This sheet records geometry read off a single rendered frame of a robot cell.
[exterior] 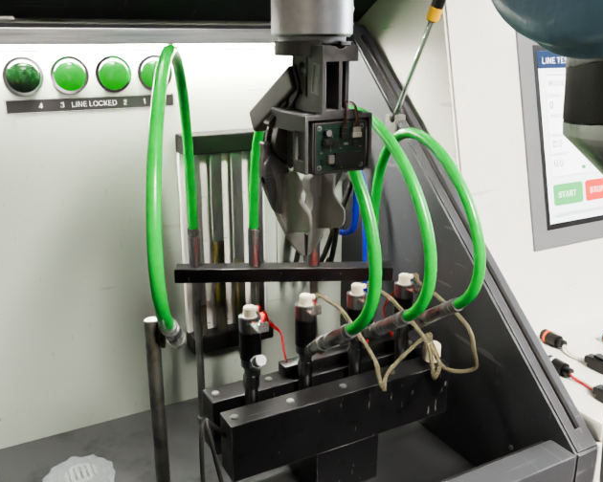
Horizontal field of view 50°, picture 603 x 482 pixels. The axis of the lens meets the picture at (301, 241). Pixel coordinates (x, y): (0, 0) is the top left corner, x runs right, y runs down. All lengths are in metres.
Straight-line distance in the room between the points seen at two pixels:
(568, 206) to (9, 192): 0.85
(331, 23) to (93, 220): 0.55
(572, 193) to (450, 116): 0.27
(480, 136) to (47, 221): 0.65
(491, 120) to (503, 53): 0.11
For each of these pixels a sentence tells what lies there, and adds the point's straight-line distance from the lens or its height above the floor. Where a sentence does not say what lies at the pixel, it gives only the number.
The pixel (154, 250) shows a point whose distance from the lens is 0.59.
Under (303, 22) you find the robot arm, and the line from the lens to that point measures 0.59.
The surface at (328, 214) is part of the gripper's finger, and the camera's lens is 0.66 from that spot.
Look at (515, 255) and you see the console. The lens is 1.06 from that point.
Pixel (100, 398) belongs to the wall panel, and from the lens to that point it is 1.13.
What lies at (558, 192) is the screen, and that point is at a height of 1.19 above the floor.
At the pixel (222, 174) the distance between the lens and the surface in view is 1.05.
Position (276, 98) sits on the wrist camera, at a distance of 0.66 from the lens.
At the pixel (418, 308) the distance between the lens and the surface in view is 0.78.
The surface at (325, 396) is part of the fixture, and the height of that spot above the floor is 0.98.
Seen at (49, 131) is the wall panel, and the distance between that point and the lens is 0.99.
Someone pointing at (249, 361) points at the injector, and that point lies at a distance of 0.84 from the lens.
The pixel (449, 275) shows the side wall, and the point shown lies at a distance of 0.97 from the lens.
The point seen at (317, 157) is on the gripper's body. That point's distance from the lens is 0.59.
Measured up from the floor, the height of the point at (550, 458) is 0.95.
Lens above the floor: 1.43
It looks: 17 degrees down
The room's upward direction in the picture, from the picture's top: straight up
